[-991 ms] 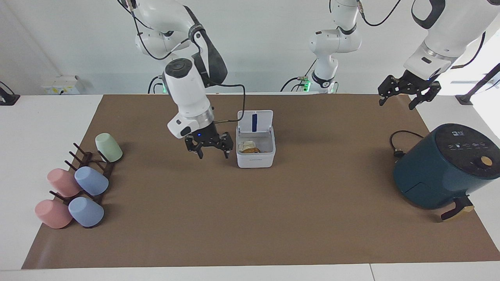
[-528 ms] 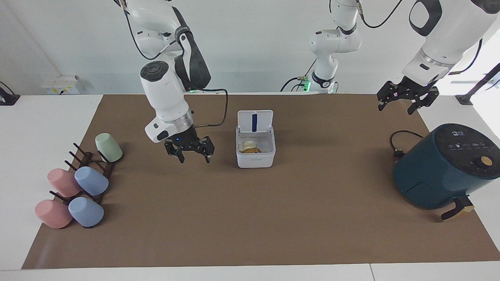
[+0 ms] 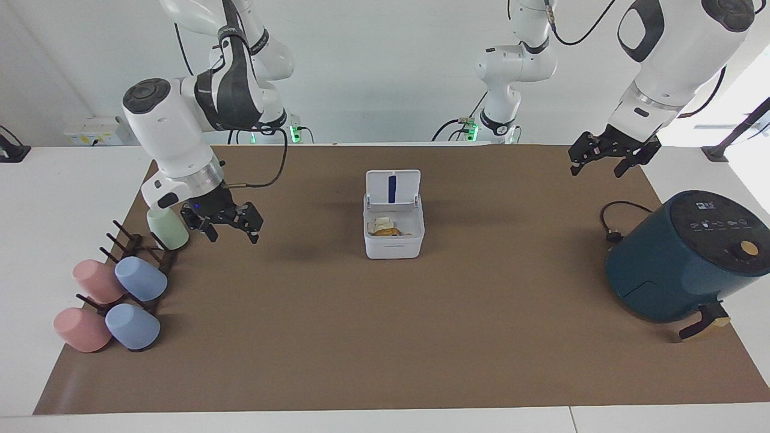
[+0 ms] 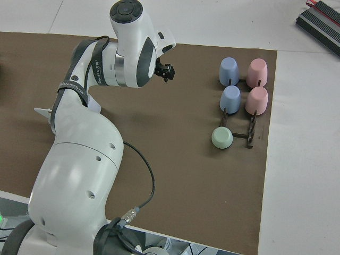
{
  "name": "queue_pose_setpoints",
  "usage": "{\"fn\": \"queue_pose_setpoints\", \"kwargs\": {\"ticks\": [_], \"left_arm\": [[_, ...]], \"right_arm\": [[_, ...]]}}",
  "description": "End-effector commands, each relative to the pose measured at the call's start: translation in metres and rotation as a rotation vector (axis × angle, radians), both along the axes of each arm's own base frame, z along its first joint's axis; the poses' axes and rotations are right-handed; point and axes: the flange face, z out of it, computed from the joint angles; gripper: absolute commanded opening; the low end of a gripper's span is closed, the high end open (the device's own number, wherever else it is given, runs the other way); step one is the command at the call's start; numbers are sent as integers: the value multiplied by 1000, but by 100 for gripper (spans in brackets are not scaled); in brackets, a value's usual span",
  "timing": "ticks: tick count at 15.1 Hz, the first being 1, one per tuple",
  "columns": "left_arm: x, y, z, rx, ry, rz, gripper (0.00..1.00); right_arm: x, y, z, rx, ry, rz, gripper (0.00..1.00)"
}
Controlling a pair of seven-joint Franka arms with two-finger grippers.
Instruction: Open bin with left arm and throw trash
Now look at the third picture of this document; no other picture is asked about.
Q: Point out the crumpled trash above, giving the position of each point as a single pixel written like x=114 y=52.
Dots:
x=385 y=227

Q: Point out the white bin with hinged lid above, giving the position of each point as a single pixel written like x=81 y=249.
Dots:
x=394 y=246

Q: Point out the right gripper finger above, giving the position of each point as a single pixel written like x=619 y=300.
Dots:
x=198 y=224
x=251 y=219

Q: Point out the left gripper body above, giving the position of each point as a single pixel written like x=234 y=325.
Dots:
x=622 y=141

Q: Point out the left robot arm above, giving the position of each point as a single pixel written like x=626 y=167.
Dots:
x=674 y=54

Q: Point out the teal air fryer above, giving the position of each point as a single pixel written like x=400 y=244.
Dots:
x=680 y=264

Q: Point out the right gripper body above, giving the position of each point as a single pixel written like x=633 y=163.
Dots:
x=215 y=207

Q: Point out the dark wooden cup rack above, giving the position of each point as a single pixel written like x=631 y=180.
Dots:
x=135 y=243

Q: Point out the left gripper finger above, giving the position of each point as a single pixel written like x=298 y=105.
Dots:
x=640 y=155
x=586 y=150

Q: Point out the black stand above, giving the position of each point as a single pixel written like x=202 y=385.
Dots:
x=737 y=129
x=11 y=151

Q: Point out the white power strip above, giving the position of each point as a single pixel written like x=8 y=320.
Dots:
x=96 y=132

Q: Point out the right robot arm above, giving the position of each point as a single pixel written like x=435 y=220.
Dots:
x=168 y=123

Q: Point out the blue cup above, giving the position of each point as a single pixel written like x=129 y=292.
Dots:
x=132 y=328
x=141 y=279

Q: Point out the green cup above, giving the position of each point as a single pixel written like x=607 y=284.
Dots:
x=168 y=231

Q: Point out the pink cup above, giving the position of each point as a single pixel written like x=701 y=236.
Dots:
x=96 y=281
x=81 y=331

